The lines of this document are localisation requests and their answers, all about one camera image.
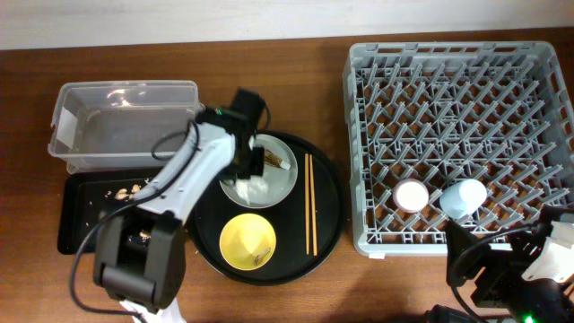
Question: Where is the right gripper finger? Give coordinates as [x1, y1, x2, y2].
[540, 205, 574, 226]
[445, 219, 491, 287]

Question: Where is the gold foil snack wrapper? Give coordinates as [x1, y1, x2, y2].
[264, 149, 291, 170]

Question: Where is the white tissue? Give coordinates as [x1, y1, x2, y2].
[232, 177, 269, 204]

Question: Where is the grey round plate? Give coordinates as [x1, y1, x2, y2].
[220, 135, 298, 209]

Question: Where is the blue plastic cup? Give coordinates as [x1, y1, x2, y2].
[439, 179, 487, 219]

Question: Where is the wooden chopstick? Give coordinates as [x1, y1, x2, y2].
[304, 153, 310, 255]
[309, 155, 318, 256]

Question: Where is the yellow bowl with food scraps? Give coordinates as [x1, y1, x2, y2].
[219, 214, 277, 271]

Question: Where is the pink plastic cup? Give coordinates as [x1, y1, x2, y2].
[392, 179, 430, 214]

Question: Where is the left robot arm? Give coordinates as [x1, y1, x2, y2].
[89, 89, 268, 322]

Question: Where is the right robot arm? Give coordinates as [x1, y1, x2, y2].
[445, 206, 573, 322]

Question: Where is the grey plastic dishwasher rack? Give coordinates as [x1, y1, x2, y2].
[343, 41, 573, 258]

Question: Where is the round black serving tray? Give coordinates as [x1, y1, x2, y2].
[187, 131, 347, 285]

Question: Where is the pile of food scraps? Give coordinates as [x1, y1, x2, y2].
[114, 184, 151, 248]

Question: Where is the clear plastic storage bin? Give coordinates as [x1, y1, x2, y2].
[48, 80, 204, 173]

